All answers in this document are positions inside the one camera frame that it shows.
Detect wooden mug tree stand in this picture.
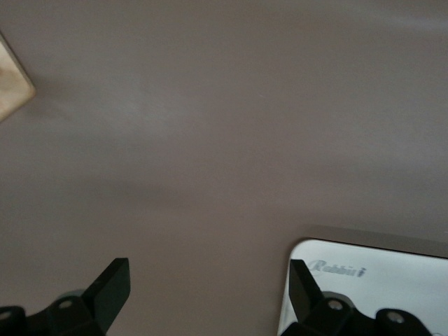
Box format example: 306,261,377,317
0,31,37,123

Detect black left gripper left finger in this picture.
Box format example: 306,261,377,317
26,258,131,336

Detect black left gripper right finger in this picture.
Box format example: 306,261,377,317
279,258,377,336

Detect cream tray with Rabbit print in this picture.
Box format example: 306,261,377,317
278,237,448,336

